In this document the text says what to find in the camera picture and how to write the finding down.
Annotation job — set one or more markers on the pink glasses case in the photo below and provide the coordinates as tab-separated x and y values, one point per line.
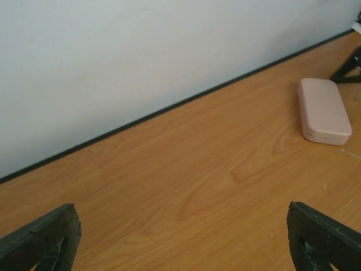
323	115

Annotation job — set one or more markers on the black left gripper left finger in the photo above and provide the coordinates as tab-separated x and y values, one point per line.
50	242

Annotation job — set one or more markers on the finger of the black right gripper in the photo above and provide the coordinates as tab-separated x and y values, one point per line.
351	63

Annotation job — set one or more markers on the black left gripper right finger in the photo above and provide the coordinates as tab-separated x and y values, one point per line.
318	242

